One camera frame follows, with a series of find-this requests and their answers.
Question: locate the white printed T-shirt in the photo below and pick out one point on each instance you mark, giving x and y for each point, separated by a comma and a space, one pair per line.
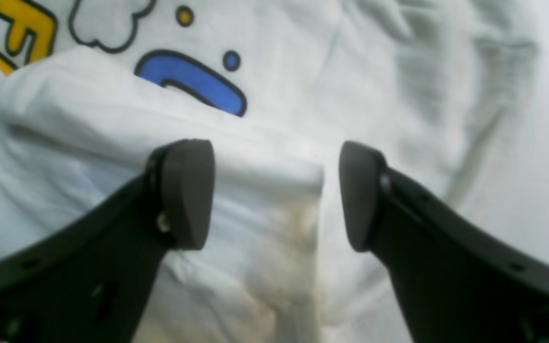
88, 88

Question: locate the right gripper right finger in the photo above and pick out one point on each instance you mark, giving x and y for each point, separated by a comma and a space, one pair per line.
453, 282

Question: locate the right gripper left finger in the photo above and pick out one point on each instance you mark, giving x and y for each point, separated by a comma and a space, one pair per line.
91, 281

